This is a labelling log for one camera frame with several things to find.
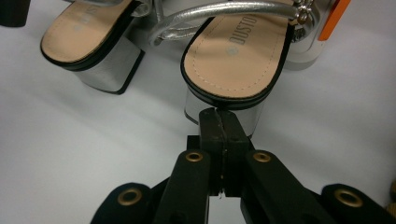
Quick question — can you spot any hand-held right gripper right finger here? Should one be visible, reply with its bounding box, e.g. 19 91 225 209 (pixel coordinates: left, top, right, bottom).
221 110 255 198

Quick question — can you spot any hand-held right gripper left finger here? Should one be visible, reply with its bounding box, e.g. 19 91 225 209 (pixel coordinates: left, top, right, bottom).
186 107 225 197

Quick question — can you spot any black sandal with silver strap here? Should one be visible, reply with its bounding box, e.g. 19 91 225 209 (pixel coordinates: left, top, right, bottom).
39 0 153 95
148 0 321 138

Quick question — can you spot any white and orange shoe rack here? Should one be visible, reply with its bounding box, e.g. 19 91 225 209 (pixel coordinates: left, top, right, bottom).
281 0 353 72

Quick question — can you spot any dark object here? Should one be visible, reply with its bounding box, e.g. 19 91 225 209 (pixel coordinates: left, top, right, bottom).
0 0 32 28

